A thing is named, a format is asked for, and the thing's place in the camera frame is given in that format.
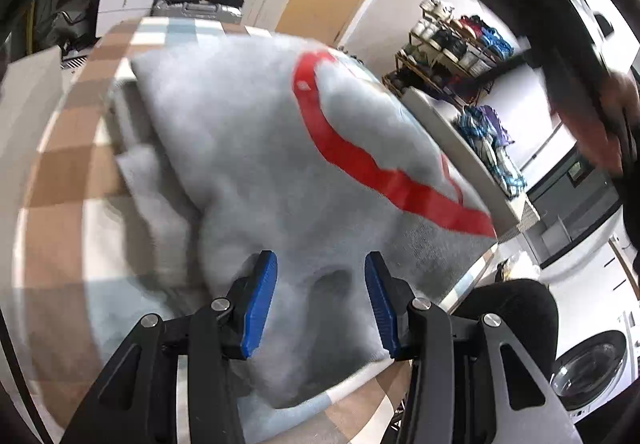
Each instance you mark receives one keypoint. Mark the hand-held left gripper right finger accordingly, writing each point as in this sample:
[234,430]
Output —
[382,304]

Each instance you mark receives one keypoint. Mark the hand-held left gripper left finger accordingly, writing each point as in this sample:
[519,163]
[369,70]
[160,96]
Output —
[257,304]

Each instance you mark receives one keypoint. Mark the grey hoodie with red print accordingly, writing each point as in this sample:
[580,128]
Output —
[250,148]

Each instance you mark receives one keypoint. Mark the person's right forearm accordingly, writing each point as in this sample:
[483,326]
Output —
[631,224]

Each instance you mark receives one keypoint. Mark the person's right hand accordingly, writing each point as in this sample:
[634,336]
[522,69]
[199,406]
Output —
[595,133]

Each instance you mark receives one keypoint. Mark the blue knitted garment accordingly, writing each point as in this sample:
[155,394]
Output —
[497,41]

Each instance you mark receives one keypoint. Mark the wooden shoe rack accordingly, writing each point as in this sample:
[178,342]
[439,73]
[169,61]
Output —
[440,53]

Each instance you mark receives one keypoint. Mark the purple cloth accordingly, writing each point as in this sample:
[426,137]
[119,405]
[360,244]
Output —
[497,123]

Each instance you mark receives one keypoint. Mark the blue plaid blanket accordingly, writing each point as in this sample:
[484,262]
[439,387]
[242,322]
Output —
[505,168]

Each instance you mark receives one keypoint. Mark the white washing machine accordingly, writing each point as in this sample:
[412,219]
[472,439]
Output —
[590,369]

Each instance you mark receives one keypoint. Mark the checked bed sheet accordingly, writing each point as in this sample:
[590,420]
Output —
[55,224]

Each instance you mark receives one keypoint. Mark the silver suitcase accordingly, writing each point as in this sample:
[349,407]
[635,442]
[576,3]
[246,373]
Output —
[200,11]

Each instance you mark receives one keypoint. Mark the beige bed frame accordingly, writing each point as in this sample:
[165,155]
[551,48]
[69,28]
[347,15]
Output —
[450,133]

